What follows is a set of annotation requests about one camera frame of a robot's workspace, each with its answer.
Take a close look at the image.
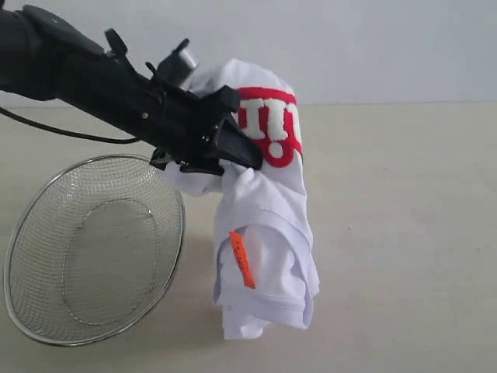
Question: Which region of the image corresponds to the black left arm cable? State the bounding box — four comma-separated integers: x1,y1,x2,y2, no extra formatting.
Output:
0,106,139,145

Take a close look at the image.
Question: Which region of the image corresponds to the white t-shirt red logo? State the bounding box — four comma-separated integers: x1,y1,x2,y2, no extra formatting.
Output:
162,59,319,340

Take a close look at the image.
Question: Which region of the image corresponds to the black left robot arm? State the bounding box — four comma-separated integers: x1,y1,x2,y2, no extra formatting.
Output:
1,5,263,176

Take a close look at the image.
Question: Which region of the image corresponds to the metal wire mesh basket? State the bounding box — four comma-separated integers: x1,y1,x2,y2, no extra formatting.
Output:
3,154,186,347

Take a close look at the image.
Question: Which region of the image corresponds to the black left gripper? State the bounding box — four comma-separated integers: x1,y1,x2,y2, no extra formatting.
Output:
134,83,262,174

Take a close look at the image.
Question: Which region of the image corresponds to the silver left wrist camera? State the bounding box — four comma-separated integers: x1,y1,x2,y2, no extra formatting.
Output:
146,38,199,87

